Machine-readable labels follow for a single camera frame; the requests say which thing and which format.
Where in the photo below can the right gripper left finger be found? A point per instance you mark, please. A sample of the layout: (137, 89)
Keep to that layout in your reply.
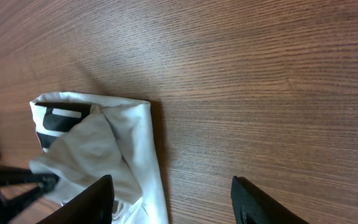
(93, 205)

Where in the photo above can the white polo shirt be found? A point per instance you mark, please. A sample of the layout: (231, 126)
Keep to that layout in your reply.
(85, 136)

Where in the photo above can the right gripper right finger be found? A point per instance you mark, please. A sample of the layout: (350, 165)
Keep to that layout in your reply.
(251, 205)

